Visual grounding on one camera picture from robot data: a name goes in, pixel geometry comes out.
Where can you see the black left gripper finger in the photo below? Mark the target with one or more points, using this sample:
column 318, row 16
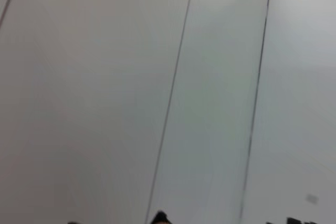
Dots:
column 74, row 223
column 296, row 221

